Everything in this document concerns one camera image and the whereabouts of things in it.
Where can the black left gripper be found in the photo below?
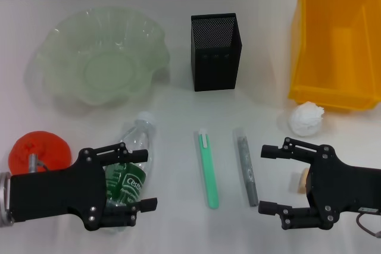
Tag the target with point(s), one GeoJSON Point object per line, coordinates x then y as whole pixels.
{"type": "Point", "coordinates": [59, 191]}

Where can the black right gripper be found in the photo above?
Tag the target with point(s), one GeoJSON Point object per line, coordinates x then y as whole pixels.
{"type": "Point", "coordinates": [342, 188]}

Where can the grey pen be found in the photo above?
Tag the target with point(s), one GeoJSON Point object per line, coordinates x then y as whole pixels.
{"type": "Point", "coordinates": [246, 164]}

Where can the small wooden block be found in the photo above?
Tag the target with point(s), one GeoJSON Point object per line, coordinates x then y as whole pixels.
{"type": "Point", "coordinates": [303, 181]}

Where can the clear bottle with green label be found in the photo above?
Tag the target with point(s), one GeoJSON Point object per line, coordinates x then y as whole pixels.
{"type": "Point", "coordinates": [140, 138]}

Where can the white paper ball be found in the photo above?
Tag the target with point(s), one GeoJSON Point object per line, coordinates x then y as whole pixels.
{"type": "Point", "coordinates": [306, 118]}

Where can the red-orange knobbly orange fruit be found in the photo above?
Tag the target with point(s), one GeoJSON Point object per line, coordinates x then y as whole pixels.
{"type": "Point", "coordinates": [50, 147]}

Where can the black mesh pen holder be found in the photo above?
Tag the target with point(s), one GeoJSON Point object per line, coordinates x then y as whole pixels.
{"type": "Point", "coordinates": [215, 69]}

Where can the translucent green wavy fruit bowl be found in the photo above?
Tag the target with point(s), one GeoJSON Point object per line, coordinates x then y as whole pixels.
{"type": "Point", "coordinates": [98, 57]}

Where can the yellow plastic bin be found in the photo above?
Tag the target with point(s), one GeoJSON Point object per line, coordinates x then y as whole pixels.
{"type": "Point", "coordinates": [330, 57]}

